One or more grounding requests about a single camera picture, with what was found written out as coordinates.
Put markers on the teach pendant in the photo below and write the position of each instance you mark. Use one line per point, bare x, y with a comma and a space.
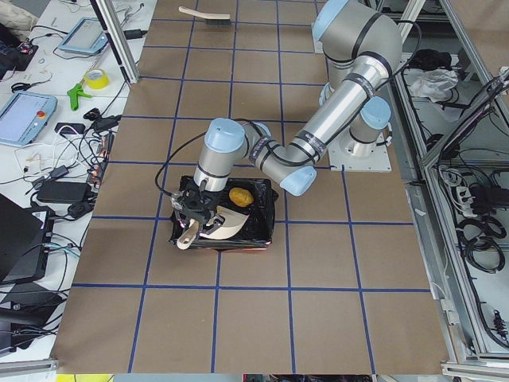
86, 37
24, 116

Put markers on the far teach pendant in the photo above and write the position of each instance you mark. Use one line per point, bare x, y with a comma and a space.
86, 37

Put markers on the aluminium frame post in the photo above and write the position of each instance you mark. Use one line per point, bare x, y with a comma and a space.
108, 19

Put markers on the green-handled reacher grabber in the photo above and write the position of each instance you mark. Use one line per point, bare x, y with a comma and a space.
77, 91

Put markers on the near teach pendant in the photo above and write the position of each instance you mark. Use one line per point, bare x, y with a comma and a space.
24, 116

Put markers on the black power brick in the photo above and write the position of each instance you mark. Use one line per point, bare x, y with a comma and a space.
64, 192

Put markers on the bin with black liner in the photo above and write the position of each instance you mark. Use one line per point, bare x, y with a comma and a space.
247, 227

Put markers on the black laptop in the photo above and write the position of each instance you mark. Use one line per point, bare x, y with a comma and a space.
24, 232

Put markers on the beige hand brush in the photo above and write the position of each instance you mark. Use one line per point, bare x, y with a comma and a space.
209, 18

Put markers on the beige plastic dustpan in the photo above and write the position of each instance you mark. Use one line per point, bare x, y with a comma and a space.
224, 225

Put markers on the black scissors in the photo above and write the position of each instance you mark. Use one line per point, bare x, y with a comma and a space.
22, 86

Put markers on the white crumpled cloth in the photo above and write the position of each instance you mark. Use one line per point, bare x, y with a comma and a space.
436, 85

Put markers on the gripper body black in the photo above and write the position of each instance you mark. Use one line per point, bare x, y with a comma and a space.
211, 201

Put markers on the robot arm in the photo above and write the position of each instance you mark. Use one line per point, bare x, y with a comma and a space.
366, 47

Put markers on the yellow tape roll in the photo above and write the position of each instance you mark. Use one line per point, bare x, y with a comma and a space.
96, 79

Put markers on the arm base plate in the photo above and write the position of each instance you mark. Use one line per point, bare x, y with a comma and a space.
347, 153

